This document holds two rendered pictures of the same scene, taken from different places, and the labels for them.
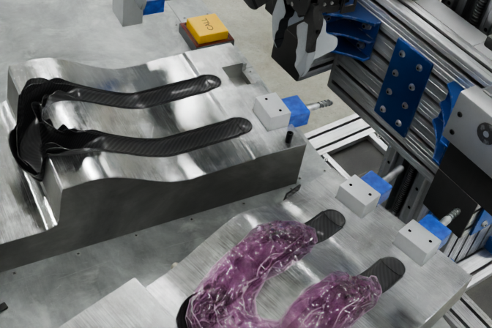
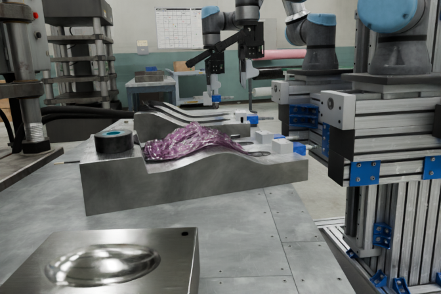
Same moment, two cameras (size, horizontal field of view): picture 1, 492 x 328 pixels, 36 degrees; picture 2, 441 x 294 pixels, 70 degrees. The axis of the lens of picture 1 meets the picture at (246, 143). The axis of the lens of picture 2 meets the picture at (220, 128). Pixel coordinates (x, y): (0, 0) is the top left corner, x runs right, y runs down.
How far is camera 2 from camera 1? 0.81 m
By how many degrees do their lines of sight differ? 43
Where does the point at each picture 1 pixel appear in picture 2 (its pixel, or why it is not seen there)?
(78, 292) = not seen: hidden behind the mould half
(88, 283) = not seen: hidden behind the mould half
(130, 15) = (206, 100)
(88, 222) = (146, 137)
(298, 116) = (251, 116)
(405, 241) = (274, 144)
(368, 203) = (264, 134)
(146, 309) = not seen: hidden behind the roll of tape
